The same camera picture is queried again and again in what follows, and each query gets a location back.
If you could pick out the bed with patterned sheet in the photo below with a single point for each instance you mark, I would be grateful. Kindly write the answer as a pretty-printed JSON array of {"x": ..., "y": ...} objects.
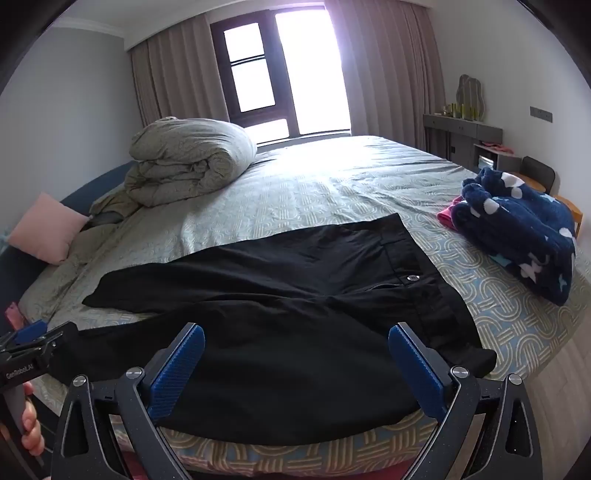
[{"x": 323, "y": 184}]

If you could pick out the grey wall switch panel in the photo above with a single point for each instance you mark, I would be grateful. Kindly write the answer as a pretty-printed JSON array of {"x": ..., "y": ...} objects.
[{"x": 541, "y": 114}]

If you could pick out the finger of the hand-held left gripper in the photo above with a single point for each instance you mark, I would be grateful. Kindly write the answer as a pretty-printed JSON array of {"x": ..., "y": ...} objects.
[
  {"x": 60, "y": 336},
  {"x": 30, "y": 333}
]

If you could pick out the wavy-edged table mirror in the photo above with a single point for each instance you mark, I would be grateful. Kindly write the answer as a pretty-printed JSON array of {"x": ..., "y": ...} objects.
[{"x": 471, "y": 94}]

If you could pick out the dark-framed window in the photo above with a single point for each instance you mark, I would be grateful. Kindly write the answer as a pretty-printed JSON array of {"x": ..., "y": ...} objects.
[{"x": 258, "y": 69}]

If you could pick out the pink cloth on dresser shelf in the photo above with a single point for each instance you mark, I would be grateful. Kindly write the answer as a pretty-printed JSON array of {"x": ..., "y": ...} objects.
[{"x": 497, "y": 146}]

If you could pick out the wooden chair with dark back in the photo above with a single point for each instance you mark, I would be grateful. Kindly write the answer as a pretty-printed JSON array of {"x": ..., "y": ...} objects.
[{"x": 538, "y": 173}]

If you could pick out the dark grey cushion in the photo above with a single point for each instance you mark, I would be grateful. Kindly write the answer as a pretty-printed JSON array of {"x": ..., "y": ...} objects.
[{"x": 104, "y": 218}]

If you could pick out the folded olive patterned duvet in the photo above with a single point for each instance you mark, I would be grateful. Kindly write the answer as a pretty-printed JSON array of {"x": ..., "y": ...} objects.
[{"x": 189, "y": 157}]

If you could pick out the pink pillow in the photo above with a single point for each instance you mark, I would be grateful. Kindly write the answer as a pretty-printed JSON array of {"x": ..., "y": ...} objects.
[{"x": 46, "y": 228}]

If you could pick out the small pink object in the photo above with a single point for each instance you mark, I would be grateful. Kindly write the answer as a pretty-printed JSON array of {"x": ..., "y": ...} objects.
[{"x": 12, "y": 316}]

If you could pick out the person's left hand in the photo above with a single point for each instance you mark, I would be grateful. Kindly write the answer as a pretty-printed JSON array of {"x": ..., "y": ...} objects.
[{"x": 31, "y": 424}]

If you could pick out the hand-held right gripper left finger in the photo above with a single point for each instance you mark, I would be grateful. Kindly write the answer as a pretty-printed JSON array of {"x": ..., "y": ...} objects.
[{"x": 180, "y": 369}]

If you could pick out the beige curtain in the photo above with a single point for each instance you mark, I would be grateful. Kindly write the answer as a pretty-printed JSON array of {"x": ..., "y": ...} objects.
[
  {"x": 180, "y": 78},
  {"x": 388, "y": 69}
]

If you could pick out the dark blue headboard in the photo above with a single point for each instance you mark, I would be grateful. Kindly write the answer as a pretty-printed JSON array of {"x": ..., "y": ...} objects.
[{"x": 94, "y": 187}]

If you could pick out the row of green bottles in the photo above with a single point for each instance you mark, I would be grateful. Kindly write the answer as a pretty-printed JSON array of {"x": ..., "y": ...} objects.
[{"x": 459, "y": 110}]

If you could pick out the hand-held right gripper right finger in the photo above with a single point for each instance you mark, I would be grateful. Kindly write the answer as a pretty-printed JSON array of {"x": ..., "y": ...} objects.
[{"x": 415, "y": 369}]

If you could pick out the olive patterned pillow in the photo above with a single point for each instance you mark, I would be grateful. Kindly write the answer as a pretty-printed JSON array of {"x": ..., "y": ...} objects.
[{"x": 113, "y": 203}]

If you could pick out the black pants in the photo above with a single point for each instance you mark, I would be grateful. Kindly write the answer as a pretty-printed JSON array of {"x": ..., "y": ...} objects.
[{"x": 277, "y": 323}]

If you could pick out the shelf with green items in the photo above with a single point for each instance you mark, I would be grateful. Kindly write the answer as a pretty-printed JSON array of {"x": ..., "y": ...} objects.
[{"x": 461, "y": 127}]

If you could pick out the navy star-print fleece robe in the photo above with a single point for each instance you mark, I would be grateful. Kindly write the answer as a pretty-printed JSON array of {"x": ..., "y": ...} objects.
[{"x": 517, "y": 226}]

